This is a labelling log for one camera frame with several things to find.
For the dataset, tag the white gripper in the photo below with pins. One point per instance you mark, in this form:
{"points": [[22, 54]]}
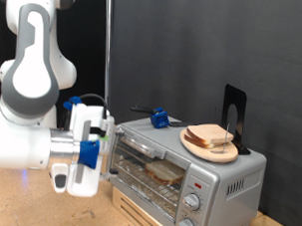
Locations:
{"points": [[79, 122]]}

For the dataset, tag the round wooden board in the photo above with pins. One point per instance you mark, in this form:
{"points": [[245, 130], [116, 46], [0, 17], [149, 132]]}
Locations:
{"points": [[219, 156]]}

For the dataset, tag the black spatula with blue block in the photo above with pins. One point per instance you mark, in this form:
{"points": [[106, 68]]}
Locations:
{"points": [[159, 120]]}

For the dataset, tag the silver toaster oven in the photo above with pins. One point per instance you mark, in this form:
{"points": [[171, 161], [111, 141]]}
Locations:
{"points": [[234, 202]]}

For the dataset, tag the aluminium foil sheet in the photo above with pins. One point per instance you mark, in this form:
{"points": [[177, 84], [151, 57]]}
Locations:
{"points": [[148, 196]]}

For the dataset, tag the black metal bookend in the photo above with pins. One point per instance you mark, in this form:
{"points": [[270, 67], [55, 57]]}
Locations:
{"points": [[240, 116]]}

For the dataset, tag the vertical metal pole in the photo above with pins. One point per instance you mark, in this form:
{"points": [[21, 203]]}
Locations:
{"points": [[108, 41]]}

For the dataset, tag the wrist camera on blue mount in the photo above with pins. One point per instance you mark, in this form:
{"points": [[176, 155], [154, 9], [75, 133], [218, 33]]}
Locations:
{"points": [[89, 154]]}

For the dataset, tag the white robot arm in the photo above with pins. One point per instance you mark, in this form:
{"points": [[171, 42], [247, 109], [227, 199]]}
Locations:
{"points": [[32, 75]]}

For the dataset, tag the white bread slice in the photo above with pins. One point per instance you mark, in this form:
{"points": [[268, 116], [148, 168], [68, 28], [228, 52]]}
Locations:
{"points": [[206, 131], [198, 143], [165, 171]]}

